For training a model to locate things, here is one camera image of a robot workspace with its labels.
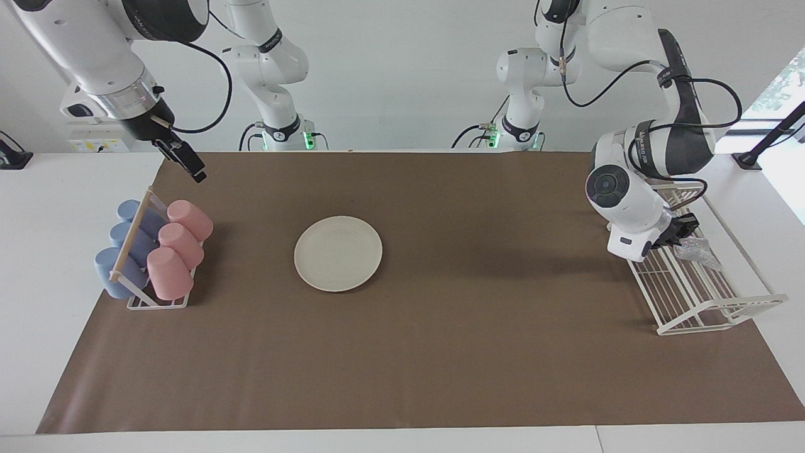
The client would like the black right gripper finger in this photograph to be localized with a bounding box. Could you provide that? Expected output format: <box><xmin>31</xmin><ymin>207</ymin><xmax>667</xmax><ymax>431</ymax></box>
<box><xmin>182</xmin><ymin>151</ymin><xmax>208</xmax><ymax>184</ymax></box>

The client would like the cream round plate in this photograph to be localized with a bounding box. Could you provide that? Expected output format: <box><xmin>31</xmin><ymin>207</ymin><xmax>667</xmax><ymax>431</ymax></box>
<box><xmin>294</xmin><ymin>216</ymin><xmax>383</xmax><ymax>293</ymax></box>

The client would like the pink plastic cup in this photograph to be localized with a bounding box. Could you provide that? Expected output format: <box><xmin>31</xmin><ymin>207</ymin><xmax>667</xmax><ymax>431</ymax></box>
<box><xmin>147</xmin><ymin>247</ymin><xmax>194</xmax><ymax>301</ymax></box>
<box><xmin>167</xmin><ymin>199</ymin><xmax>214</xmax><ymax>243</ymax></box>
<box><xmin>158</xmin><ymin>223</ymin><xmax>205</xmax><ymax>270</ymax></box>

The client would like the blue plastic cup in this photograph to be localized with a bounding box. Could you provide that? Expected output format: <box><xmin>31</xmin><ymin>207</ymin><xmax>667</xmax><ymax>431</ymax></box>
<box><xmin>109</xmin><ymin>221</ymin><xmax>158</xmax><ymax>268</ymax></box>
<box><xmin>117</xmin><ymin>199</ymin><xmax>165</xmax><ymax>238</ymax></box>
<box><xmin>94</xmin><ymin>247</ymin><xmax>150</xmax><ymax>299</ymax></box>

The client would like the white cup rack wooden bar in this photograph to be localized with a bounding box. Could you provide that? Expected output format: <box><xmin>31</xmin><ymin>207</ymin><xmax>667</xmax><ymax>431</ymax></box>
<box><xmin>109</xmin><ymin>186</ymin><xmax>205</xmax><ymax>310</ymax></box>

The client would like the bright window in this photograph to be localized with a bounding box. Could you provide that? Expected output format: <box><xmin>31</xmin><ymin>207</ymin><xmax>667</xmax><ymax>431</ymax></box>
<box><xmin>736</xmin><ymin>49</ymin><xmax>805</xmax><ymax>136</ymax></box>

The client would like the brown table mat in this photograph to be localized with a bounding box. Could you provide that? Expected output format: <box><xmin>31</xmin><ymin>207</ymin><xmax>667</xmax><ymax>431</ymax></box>
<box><xmin>36</xmin><ymin>150</ymin><xmax>805</xmax><ymax>435</ymax></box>

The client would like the white wire dish rack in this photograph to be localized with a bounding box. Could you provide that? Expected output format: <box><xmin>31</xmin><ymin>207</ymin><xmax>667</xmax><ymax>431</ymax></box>
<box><xmin>626</xmin><ymin>182</ymin><xmax>789</xmax><ymax>336</ymax></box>

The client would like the black base cable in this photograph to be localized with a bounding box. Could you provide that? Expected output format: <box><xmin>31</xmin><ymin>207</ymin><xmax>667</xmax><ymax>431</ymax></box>
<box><xmin>450</xmin><ymin>94</ymin><xmax>511</xmax><ymax>150</ymax></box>
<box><xmin>238</xmin><ymin>123</ymin><xmax>265</xmax><ymax>152</ymax></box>

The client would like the white wall power outlet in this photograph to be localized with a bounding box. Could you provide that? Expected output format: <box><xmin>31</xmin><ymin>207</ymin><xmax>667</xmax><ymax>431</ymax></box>
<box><xmin>68</xmin><ymin>121</ymin><xmax>131</xmax><ymax>154</ymax></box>

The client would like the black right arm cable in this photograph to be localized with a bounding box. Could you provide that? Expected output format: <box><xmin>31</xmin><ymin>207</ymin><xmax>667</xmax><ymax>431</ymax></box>
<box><xmin>151</xmin><ymin>41</ymin><xmax>233</xmax><ymax>134</ymax></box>

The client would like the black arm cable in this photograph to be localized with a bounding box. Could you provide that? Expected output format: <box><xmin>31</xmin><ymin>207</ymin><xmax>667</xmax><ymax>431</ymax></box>
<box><xmin>557</xmin><ymin>0</ymin><xmax>743</xmax><ymax>211</ymax></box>
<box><xmin>151</xmin><ymin>41</ymin><xmax>233</xmax><ymax>134</ymax></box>

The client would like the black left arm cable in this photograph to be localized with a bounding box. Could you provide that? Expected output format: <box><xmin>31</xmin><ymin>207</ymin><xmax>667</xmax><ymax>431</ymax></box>
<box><xmin>557</xmin><ymin>0</ymin><xmax>743</xmax><ymax>211</ymax></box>

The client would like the black clamp mount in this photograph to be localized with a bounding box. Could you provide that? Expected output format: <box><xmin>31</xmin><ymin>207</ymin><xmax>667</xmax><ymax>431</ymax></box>
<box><xmin>0</xmin><ymin>130</ymin><xmax>33</xmax><ymax>169</ymax></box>

